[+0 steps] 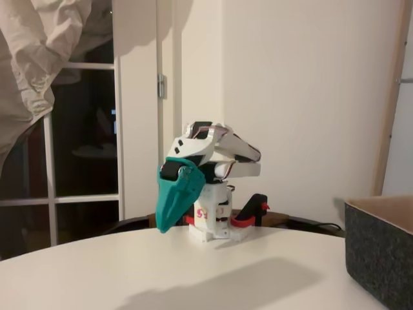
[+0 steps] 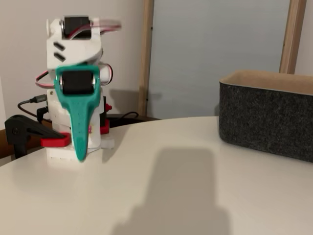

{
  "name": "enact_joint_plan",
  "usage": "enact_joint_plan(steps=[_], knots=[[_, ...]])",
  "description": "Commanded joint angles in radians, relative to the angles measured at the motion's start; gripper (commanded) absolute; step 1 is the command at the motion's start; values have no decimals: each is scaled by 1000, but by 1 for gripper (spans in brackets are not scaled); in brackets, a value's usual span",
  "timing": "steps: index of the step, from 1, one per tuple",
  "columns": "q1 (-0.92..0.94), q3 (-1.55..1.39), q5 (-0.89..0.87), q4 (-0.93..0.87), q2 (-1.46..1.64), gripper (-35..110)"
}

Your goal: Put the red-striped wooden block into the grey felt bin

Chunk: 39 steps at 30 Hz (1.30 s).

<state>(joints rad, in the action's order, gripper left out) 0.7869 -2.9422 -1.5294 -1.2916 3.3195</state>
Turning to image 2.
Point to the teal gripper black servo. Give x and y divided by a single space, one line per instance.
76 83

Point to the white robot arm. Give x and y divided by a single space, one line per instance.
73 51

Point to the dark grey felt basket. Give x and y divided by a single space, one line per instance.
264 117

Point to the black clamp with red knob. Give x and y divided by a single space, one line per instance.
105 127

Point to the black clamp with red pad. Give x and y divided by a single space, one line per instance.
22 127

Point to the pale frosted panel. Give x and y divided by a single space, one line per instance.
215 49

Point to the light wooden post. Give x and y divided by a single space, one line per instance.
292 36
145 61

